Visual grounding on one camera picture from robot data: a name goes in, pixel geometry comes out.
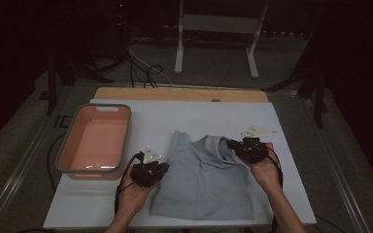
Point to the light blue knit shirt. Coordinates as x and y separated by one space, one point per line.
204 187

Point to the pink plastic basin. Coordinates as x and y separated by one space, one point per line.
94 142

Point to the person's left hand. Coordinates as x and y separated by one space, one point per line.
132 195

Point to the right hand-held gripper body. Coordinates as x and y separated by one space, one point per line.
252 150

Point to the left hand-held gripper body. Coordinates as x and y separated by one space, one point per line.
145 174

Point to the black floor stand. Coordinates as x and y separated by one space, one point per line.
319 97
51 84

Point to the white metal stand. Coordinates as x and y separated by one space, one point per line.
178 48

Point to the person's right hand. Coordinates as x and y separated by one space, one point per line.
267 173

